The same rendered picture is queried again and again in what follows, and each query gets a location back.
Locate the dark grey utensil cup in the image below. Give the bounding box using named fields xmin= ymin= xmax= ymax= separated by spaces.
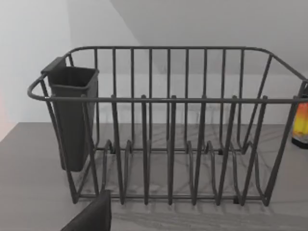
xmin=40 ymin=57 xmax=100 ymax=172

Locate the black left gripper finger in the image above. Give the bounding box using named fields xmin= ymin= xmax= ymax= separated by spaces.
xmin=60 ymin=189 xmax=113 ymax=231

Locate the grey wire dish rack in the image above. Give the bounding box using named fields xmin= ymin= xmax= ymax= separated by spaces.
xmin=27 ymin=46 xmax=308 ymax=206

